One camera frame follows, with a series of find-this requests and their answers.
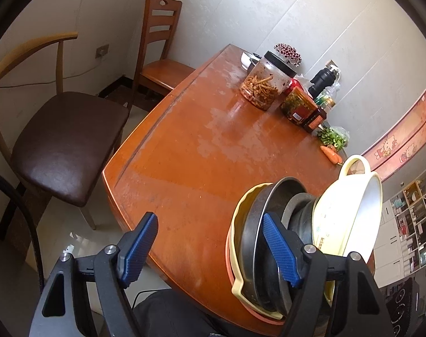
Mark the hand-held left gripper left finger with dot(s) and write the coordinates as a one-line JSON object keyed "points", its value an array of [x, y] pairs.
{"points": [[139, 249]]}

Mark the white cabinet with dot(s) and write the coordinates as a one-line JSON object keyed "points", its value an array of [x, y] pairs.
{"points": [[409, 224]]}

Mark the orange plastic plate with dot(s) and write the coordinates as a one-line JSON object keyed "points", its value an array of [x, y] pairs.
{"points": [[228, 259]]}

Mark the dark sauce bottle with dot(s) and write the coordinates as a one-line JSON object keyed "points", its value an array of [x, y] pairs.
{"points": [[314, 121]]}

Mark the slatted wooden chair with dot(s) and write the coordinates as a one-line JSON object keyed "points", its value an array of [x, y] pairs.
{"points": [[164, 70]]}

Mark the black thermos bottle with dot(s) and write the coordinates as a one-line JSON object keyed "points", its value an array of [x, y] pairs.
{"points": [[323, 79]]}

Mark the large steel basin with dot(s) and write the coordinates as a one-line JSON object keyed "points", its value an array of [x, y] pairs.
{"points": [[269, 198]]}

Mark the carrot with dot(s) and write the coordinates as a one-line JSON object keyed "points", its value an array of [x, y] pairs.
{"points": [[330, 153]]}

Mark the pink cartoon door curtain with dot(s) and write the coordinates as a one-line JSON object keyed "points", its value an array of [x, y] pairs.
{"points": [[399, 137]]}

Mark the medium steel bowl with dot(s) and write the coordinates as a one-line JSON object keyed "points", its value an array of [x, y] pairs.
{"points": [[297, 207]]}

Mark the brown wall socket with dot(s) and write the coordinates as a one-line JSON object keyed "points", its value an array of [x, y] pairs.
{"points": [[102, 50]]}

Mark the clear jar with black lid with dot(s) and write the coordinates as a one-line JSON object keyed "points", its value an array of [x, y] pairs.
{"points": [[265, 80]]}

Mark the red tissue box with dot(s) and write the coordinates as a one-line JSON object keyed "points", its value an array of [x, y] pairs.
{"points": [[297, 83]]}

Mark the red label jar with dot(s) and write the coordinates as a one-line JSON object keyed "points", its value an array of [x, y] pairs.
{"points": [[299, 107]]}

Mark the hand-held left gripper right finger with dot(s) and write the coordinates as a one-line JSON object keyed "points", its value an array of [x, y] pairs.
{"points": [[279, 249]]}

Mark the yellow shell-shaped plate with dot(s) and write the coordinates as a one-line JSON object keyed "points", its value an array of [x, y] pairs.
{"points": [[235, 217]]}

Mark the green leafy vegetables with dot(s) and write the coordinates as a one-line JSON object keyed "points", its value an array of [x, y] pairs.
{"points": [[332, 137]]}

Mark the small steel container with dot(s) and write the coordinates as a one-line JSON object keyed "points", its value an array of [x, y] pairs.
{"points": [[250, 59]]}

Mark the wooden armchair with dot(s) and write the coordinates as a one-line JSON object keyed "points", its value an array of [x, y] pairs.
{"points": [[65, 140]]}

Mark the clear plastic bottle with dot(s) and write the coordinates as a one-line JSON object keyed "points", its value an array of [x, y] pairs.
{"points": [[330, 94]]}

